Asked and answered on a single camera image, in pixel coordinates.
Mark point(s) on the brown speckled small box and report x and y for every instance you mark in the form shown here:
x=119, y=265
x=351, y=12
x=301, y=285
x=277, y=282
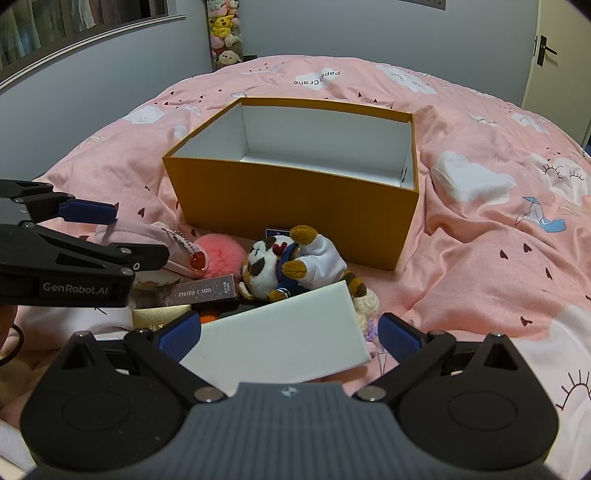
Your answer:
x=198, y=290

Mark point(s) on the cream door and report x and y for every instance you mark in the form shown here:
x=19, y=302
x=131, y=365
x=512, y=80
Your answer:
x=563, y=55

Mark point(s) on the orange cardboard box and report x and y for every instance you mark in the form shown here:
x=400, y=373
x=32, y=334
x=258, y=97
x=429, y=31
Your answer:
x=286, y=203

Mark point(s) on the pink fluffy pompom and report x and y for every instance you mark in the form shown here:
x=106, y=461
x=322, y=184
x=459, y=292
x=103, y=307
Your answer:
x=217, y=251

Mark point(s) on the navy blue card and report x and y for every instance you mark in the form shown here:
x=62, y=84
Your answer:
x=277, y=230

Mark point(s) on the window with grey frame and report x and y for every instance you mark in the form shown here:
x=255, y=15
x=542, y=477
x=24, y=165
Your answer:
x=69, y=23

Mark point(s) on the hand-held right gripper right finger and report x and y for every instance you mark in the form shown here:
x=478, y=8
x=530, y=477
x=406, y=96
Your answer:
x=396, y=336

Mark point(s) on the cream crochet toy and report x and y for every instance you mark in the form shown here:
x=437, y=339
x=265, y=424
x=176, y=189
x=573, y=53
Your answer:
x=367, y=309

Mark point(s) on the column of plush toys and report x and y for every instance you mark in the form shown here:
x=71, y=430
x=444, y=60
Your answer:
x=224, y=32

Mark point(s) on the white box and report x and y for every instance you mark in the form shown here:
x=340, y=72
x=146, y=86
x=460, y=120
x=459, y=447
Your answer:
x=277, y=337

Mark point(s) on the gold small box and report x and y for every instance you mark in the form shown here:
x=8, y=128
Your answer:
x=157, y=316

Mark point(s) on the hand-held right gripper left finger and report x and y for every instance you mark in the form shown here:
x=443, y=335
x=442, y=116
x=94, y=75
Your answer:
x=178, y=336

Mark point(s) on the pink pouch with heart charm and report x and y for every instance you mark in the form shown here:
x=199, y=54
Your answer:
x=138, y=233

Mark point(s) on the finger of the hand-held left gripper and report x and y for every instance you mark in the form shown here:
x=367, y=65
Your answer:
x=115, y=258
x=87, y=210

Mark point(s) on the orange crochet toy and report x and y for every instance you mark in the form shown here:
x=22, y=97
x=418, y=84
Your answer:
x=207, y=317

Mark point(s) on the pink cloud printed blanket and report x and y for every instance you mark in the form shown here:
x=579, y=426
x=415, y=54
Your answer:
x=485, y=258

